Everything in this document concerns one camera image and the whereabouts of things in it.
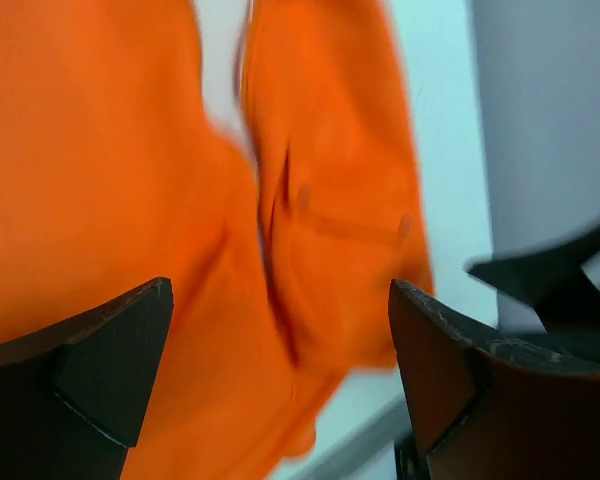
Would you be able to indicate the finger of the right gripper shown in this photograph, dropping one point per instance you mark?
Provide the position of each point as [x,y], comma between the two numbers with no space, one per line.
[551,282]

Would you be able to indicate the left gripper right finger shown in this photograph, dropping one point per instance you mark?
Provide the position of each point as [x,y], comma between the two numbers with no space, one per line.
[483,405]

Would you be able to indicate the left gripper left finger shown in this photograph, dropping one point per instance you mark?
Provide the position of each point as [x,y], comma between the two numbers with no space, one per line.
[74,395]

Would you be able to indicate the orange jacket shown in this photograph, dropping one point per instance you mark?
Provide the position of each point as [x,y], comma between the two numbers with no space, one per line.
[111,174]

